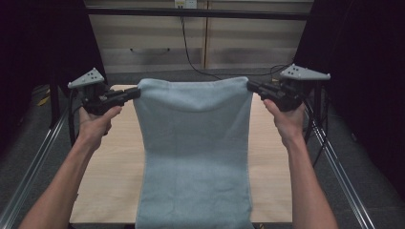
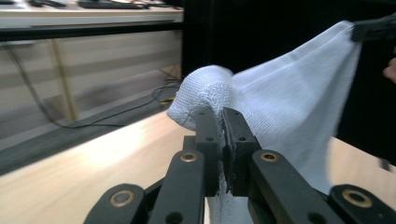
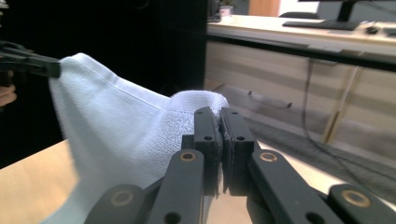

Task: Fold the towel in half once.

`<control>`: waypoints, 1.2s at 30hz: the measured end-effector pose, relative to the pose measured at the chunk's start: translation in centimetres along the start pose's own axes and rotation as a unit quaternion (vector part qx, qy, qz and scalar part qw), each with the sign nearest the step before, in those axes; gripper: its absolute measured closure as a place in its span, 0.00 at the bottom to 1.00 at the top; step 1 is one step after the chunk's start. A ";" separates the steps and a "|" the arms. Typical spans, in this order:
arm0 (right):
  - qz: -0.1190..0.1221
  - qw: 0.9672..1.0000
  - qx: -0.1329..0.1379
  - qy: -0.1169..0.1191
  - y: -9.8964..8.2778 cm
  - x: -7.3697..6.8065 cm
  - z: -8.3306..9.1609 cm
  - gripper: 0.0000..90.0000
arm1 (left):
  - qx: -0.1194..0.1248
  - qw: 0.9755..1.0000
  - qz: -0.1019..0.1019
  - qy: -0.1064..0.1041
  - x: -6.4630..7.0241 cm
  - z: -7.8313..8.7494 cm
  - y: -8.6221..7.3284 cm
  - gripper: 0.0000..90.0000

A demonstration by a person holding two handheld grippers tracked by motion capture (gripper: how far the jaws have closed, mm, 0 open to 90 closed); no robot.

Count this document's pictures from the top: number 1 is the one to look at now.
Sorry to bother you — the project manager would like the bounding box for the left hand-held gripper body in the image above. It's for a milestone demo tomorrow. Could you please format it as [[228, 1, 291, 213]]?
[[67, 67, 125, 116]]

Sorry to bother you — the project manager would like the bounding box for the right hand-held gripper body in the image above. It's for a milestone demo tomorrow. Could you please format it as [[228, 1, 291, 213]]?
[[260, 63, 331, 113]]

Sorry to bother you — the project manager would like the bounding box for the light blue towel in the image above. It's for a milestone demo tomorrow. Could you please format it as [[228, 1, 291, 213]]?
[[132, 75, 256, 229]]

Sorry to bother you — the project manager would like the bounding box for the person's left hand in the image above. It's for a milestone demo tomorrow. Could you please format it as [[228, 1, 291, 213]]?
[[77, 105, 123, 148]]

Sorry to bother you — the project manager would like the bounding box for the person's right hand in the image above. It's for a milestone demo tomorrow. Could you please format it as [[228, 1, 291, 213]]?
[[263, 98, 307, 148]]

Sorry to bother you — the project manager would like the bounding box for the black metal stand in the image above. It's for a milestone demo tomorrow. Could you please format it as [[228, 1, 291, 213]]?
[[48, 71, 62, 129]]

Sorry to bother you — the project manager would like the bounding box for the yellow floor tape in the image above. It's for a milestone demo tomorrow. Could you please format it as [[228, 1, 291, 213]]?
[[36, 94, 51, 108]]

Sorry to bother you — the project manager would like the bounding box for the dark curtain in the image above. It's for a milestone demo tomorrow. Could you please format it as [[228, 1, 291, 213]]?
[[0, 0, 109, 154], [287, 0, 405, 201]]

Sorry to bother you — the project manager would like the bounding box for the black horizontal bar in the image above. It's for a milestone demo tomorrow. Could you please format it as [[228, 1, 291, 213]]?
[[85, 7, 312, 21]]

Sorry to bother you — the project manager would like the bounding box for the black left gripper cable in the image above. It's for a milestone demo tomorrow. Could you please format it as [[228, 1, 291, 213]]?
[[67, 89, 84, 148]]

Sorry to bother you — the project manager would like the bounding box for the dark bar handle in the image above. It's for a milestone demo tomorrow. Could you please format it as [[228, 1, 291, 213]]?
[[129, 47, 172, 54]]

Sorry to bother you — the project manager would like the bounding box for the black wall cable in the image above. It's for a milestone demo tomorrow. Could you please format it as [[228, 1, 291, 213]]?
[[180, 15, 293, 81]]

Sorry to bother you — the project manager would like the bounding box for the metal floor rail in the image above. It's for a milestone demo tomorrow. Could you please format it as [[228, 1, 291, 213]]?
[[0, 100, 75, 229], [300, 99, 377, 229]]

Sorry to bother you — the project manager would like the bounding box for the white wall socket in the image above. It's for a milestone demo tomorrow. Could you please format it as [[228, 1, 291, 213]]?
[[173, 0, 199, 10]]

